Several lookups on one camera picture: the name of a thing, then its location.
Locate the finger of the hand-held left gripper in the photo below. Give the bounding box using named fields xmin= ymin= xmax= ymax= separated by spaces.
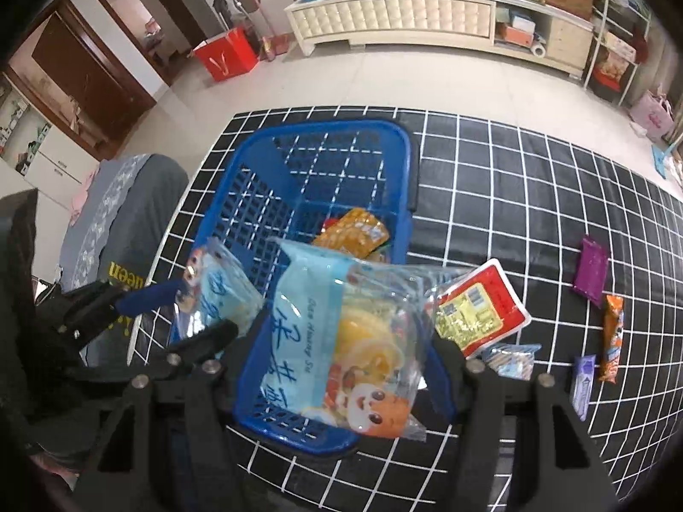
xmin=80 ymin=321 xmax=239 ymax=383
xmin=58 ymin=279 xmax=187 ymax=353

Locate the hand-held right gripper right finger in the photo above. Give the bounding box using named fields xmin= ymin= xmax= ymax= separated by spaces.
xmin=427 ymin=336 xmax=620 ymax=512

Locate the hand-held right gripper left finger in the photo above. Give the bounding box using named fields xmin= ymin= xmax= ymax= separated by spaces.
xmin=72 ymin=309 xmax=270 ymax=512

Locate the light blue pastry bag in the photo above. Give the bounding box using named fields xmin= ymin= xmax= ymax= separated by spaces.
xmin=169 ymin=237 xmax=265 ymax=345
xmin=259 ymin=237 xmax=476 ymax=443

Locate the small silver blue packet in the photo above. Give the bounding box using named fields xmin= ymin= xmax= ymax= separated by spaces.
xmin=480 ymin=342 xmax=542 ymax=382

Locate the red snack packet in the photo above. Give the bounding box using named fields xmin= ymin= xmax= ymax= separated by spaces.
xmin=429 ymin=259 xmax=531 ymax=359

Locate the purple chewing gum pack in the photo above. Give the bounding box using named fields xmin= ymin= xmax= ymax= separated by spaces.
xmin=568 ymin=355 xmax=597 ymax=419

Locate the orange snack bar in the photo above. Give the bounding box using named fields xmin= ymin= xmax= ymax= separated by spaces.
xmin=598 ymin=294 xmax=625 ymax=383

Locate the purple snack packet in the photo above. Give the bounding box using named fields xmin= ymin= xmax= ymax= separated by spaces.
xmin=572 ymin=235 xmax=610 ymax=307

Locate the orange snack packet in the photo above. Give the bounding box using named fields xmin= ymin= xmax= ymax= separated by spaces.
xmin=312 ymin=208 xmax=390 ymax=257

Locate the blue plastic basket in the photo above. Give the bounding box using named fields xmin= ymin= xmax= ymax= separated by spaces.
xmin=189 ymin=119 xmax=454 ymax=457

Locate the grey lace covered chair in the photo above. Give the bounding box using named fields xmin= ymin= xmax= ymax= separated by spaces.
xmin=56 ymin=154 xmax=190 ymax=369

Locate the pink cloth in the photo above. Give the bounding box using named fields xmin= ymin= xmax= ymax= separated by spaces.
xmin=69 ymin=165 xmax=99 ymax=219

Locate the white storage cabinet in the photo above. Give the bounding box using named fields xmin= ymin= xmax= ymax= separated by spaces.
xmin=0 ymin=75 xmax=102 ymax=209

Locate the black white checked tablecloth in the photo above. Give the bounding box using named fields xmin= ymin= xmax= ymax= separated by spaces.
xmin=128 ymin=105 xmax=683 ymax=512

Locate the brown wooden door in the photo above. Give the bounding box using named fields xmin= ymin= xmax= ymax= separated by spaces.
xmin=5 ymin=0 xmax=158 ymax=161

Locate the red paper bag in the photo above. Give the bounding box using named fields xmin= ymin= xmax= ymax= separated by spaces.
xmin=192 ymin=29 xmax=260 ymax=82

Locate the reddish dustpan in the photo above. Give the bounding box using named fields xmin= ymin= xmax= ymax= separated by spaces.
xmin=260 ymin=35 xmax=292 ymax=61

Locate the mop with blue head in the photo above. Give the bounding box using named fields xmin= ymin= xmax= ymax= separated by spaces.
xmin=651 ymin=139 xmax=683 ymax=179

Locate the pink shopping bag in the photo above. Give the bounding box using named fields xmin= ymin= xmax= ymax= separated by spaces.
xmin=630 ymin=90 xmax=674 ymax=142

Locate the white TV cabinet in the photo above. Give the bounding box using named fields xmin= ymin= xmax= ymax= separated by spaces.
xmin=284 ymin=0 xmax=595 ymax=82

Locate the white metal shelf rack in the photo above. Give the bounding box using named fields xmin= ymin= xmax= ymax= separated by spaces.
xmin=581 ymin=0 xmax=652 ymax=106

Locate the brown door frame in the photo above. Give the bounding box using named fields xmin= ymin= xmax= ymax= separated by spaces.
xmin=82 ymin=0 xmax=209 ymax=86

